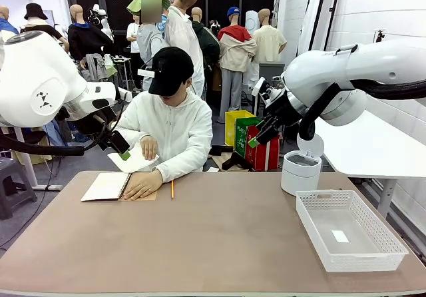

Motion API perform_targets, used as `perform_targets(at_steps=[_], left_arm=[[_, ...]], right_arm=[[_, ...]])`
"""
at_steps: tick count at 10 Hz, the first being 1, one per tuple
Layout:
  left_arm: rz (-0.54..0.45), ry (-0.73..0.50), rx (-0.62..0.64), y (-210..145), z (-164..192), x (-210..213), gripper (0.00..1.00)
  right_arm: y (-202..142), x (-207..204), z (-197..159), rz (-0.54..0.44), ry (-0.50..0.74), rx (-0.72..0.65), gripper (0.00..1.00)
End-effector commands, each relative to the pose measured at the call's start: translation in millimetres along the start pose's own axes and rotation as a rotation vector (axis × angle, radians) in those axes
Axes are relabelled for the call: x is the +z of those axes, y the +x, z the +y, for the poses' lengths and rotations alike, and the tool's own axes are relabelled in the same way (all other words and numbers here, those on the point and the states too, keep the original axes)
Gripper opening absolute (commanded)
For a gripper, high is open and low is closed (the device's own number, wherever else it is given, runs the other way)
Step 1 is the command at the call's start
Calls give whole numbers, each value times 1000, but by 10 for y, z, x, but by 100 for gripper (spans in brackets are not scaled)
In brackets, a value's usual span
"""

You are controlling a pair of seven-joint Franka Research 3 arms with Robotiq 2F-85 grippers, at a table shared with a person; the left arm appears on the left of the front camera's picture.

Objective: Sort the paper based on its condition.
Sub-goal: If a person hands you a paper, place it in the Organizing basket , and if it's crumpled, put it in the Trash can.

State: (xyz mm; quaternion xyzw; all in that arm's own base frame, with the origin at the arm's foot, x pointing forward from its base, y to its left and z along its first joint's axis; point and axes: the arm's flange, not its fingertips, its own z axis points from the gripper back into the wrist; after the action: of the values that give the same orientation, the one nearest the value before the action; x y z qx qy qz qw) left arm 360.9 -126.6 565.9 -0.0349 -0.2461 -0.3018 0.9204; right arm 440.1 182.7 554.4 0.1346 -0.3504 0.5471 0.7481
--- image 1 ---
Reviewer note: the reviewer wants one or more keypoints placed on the person's right hand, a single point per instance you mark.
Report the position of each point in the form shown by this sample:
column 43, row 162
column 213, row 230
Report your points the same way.
column 149, row 147

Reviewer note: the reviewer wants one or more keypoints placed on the background person white t-shirt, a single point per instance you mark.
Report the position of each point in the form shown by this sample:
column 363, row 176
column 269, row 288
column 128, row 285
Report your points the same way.
column 133, row 37

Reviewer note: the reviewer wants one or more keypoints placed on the person's left forearm white sleeve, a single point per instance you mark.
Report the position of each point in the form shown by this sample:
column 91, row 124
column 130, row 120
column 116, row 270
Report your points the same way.
column 179, row 167

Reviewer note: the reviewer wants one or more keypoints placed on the white desk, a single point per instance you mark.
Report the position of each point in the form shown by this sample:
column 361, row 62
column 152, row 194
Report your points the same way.
column 25, row 164

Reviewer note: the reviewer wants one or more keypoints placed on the mannequin in black hoodie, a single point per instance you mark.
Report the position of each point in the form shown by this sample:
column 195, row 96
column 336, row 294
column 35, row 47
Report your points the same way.
column 86, row 40

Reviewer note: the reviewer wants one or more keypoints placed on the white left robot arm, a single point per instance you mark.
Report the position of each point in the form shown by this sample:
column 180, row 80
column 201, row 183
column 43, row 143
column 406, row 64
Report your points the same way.
column 26, row 77

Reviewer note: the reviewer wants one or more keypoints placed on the black floor stand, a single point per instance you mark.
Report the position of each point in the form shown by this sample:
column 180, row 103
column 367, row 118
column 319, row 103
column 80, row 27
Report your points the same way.
column 233, row 160

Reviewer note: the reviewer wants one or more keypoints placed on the person in white hoodie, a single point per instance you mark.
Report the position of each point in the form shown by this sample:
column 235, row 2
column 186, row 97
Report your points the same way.
column 176, row 127

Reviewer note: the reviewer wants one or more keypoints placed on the black green-tipped right gripper finger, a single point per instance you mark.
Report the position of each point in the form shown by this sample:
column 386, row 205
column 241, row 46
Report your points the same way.
column 266, row 136
column 265, row 123

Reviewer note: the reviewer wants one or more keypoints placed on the black tripod stand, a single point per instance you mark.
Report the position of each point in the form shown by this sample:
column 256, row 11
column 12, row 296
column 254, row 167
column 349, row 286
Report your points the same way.
column 379, row 36

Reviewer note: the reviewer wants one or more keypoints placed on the mannequin with green hat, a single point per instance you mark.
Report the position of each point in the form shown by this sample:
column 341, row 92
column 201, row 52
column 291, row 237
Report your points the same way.
column 149, row 34

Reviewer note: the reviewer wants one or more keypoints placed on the white paper sheet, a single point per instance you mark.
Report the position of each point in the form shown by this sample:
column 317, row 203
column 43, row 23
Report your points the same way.
column 133, row 163

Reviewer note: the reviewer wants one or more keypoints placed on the yellow pencil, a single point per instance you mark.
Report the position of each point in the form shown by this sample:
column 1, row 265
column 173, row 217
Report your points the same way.
column 172, row 188

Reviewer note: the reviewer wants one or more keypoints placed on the mannequin in cream shirt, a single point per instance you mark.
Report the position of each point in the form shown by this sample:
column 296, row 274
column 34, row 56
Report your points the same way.
column 268, row 44

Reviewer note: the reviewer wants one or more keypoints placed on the black wall pipe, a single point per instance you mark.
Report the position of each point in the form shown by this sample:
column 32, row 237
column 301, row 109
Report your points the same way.
column 316, row 20
column 329, row 20

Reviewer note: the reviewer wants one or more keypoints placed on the black baseball cap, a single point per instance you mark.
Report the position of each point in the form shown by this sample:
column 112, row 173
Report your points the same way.
column 171, row 70

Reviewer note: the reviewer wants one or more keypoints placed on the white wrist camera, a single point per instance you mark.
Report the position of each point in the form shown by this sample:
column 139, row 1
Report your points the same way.
column 261, row 89
column 124, row 94

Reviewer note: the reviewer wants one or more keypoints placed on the mannequin blue cap red jacket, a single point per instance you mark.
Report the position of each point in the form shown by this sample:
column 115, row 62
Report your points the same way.
column 234, row 54

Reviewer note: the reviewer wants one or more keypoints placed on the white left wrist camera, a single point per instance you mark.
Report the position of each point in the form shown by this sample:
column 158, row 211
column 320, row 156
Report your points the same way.
column 124, row 94

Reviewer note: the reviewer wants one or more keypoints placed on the grey plastic stool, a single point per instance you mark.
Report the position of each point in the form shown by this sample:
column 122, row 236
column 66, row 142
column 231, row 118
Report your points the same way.
column 13, row 183

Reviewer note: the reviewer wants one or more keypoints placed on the black green-tipped left gripper finger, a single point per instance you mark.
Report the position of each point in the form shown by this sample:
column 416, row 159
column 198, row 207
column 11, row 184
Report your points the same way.
column 103, row 145
column 119, row 143

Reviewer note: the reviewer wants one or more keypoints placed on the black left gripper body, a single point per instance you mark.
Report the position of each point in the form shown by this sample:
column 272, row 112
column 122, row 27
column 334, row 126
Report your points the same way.
column 94, row 122

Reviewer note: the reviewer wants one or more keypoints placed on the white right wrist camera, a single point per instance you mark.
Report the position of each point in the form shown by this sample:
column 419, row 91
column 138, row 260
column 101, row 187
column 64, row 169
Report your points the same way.
column 261, row 89

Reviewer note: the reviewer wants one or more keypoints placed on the white perforated plastic basket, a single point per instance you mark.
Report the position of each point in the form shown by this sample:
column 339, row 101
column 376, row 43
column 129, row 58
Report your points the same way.
column 352, row 257

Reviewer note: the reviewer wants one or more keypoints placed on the white oval device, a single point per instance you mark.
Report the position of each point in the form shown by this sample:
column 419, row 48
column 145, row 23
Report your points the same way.
column 251, row 22

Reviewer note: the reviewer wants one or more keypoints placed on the small white side table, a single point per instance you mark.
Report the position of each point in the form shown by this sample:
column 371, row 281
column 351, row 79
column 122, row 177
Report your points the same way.
column 268, row 160

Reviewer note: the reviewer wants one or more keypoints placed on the grey cabinet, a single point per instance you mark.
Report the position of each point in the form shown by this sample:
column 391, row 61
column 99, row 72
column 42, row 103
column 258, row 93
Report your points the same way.
column 269, row 72

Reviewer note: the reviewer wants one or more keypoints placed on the mannequin in dark green hoodie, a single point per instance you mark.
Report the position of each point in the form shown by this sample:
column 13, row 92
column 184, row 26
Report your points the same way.
column 208, row 44

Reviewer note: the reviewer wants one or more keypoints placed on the yellow recycling bag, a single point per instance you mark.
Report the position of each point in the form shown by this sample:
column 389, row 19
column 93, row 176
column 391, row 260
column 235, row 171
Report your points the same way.
column 238, row 127

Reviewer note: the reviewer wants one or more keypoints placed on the large white table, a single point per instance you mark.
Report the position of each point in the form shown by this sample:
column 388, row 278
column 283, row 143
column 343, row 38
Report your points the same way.
column 372, row 150

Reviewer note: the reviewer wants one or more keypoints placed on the person's right forearm white sleeve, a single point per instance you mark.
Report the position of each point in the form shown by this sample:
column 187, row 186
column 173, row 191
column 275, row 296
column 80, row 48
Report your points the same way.
column 133, row 128

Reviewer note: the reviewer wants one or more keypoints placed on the brown spiral notebook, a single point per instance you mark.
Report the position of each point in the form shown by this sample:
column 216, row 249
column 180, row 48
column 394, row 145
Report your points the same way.
column 106, row 185

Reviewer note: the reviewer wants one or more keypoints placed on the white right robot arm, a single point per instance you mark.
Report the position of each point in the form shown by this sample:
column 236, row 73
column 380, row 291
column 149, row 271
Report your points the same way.
column 333, row 74

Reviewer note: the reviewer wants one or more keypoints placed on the mannequin with blue white jacket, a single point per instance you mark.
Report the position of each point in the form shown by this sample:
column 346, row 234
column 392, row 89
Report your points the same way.
column 5, row 24

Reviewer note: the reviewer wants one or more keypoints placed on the red recycling bag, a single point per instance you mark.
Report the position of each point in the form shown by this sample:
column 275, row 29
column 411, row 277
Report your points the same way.
column 258, row 162

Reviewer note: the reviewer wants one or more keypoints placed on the green recycling bag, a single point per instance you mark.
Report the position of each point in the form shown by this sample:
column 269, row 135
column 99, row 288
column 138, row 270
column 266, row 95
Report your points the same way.
column 241, row 140

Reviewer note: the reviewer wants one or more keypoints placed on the person's left hand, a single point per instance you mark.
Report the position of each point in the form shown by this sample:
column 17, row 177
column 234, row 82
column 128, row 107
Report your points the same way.
column 141, row 185

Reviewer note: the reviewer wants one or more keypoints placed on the tall mannequin in white shirt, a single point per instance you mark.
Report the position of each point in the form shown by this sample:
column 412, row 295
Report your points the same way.
column 184, row 30

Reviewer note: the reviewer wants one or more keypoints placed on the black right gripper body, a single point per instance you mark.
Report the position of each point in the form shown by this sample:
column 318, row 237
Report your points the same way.
column 284, row 107

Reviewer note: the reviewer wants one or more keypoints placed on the mannequin with black hat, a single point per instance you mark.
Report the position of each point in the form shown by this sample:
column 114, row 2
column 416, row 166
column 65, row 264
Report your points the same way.
column 35, row 14

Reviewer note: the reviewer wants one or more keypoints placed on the white rectangular basket label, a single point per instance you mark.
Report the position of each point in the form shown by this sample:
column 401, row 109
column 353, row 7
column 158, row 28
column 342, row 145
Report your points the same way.
column 340, row 236

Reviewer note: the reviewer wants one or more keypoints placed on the white round lidded trash bin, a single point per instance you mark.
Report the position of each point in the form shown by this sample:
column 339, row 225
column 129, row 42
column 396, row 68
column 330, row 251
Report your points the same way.
column 299, row 174

